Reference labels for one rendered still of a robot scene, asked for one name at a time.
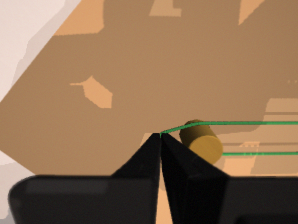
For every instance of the tan wooden board with holes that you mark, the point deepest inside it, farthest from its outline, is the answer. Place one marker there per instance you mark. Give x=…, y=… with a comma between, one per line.
x=117, y=71

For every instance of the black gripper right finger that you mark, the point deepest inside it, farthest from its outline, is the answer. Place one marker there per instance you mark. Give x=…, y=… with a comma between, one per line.
x=197, y=195

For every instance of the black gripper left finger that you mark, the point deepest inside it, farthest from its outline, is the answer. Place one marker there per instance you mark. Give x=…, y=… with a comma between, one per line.
x=128, y=196

